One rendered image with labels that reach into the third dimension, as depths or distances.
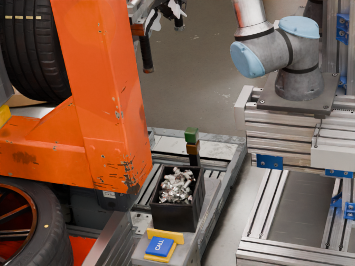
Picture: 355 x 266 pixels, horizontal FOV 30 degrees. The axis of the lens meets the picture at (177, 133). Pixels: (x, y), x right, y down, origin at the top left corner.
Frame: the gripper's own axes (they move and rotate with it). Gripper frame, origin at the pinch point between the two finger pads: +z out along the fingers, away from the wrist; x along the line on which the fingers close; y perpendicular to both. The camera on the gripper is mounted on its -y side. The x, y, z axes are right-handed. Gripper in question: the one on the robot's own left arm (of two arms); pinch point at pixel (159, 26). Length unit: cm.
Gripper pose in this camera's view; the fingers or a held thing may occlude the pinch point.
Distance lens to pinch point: 214.9
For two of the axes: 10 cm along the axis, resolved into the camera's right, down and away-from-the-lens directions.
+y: 6.9, 4.1, 6.0
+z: -1.1, 8.7, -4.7
